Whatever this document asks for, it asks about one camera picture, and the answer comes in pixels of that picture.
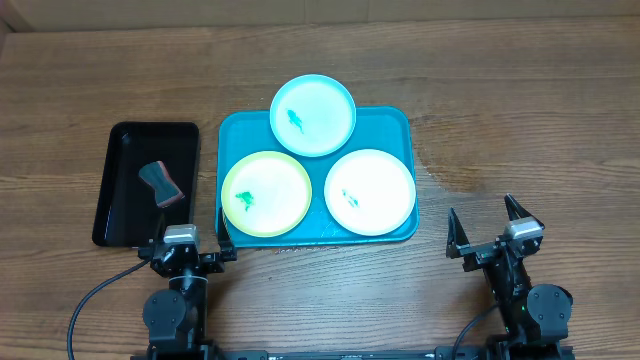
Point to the orange sponge with dark scourer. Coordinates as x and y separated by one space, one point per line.
157 177

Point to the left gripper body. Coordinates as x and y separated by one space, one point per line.
209 263

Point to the yellow-green plate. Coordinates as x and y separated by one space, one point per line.
266 194

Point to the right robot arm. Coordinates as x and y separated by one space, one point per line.
535 318

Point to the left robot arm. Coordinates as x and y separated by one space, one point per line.
176 317

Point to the black plastic tray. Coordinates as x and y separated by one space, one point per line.
126 214

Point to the white plate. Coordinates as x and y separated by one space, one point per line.
370 192

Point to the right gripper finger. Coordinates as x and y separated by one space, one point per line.
457 241
514 210

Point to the light blue plate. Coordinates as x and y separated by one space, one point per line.
312 115

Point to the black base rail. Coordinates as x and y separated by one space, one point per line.
439 353

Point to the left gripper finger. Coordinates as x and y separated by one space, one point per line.
223 236
160 229

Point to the teal plastic tray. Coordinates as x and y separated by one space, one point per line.
384 128

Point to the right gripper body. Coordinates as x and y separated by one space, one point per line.
474 255

